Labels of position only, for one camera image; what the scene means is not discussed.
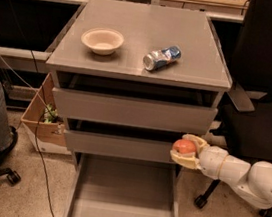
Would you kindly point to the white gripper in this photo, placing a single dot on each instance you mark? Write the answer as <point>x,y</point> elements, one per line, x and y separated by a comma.
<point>211,162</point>

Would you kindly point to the red apple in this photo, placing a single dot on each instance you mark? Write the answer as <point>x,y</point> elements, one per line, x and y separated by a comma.
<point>184,146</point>

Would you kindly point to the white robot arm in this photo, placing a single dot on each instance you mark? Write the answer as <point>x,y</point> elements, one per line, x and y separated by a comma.
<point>252,182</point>

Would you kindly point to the grey top drawer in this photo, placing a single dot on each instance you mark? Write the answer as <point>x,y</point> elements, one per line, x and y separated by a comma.
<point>133,111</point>

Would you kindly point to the grey drawer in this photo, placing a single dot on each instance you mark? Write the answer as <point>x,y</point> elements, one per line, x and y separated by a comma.
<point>120,141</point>
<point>119,187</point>
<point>133,111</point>

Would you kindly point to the grey bottom drawer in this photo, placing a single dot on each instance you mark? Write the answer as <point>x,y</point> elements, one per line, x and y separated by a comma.
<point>119,187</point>

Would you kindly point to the grey drawer cabinet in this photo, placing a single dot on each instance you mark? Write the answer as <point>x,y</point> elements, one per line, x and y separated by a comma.
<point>198,78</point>

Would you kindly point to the grey middle drawer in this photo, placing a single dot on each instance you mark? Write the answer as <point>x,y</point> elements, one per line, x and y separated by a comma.
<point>120,141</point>

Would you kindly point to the crushed blue soda can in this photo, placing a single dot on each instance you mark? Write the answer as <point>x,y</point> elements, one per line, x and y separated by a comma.
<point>160,58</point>

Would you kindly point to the black office chair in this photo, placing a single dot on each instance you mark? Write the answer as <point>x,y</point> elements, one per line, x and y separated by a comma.
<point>247,116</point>

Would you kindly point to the white paper bowl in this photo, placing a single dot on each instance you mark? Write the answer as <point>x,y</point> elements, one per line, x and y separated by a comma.
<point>102,41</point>

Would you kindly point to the green item in box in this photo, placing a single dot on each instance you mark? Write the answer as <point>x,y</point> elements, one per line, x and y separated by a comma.
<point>50,114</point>

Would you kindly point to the cardboard box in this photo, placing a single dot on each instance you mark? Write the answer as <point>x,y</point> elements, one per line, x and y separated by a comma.
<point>45,136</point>

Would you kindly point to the black shoe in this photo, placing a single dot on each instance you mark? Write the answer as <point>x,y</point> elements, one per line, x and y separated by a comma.
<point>4,153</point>

